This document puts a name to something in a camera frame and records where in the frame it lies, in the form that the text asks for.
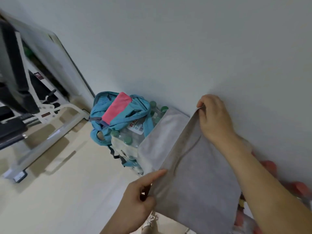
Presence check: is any person's right hand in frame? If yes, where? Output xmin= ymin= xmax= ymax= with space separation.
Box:
xmin=196 ymin=94 xmax=241 ymax=147

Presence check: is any person's left hand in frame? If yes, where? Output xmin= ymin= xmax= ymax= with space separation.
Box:
xmin=114 ymin=169 xmax=168 ymax=234

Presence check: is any light blue backpack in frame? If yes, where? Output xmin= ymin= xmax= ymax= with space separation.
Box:
xmin=88 ymin=91 xmax=154 ymax=169

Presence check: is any pink towel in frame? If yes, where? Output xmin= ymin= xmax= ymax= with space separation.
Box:
xmin=101 ymin=92 xmax=133 ymax=126

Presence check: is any person's right forearm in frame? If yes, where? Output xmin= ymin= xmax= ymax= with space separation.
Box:
xmin=221 ymin=133 xmax=312 ymax=234

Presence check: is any white and black sneaker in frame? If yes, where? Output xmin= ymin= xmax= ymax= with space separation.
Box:
xmin=141 ymin=211 xmax=159 ymax=234

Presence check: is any stack of water bottle packs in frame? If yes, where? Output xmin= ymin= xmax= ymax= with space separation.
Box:
xmin=109 ymin=100 xmax=312 ymax=234

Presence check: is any black leg machine seat pad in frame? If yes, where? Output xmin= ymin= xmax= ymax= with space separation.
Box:
xmin=0 ymin=105 xmax=29 ymax=151

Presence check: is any black leg machine back pad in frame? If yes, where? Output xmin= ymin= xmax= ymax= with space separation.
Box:
xmin=0 ymin=19 xmax=41 ymax=115

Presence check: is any white leg machine frame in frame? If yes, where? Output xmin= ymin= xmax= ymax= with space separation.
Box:
xmin=0 ymin=29 xmax=91 ymax=184

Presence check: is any white panel leaning on wall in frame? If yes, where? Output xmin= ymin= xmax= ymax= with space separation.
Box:
xmin=5 ymin=11 xmax=96 ymax=113

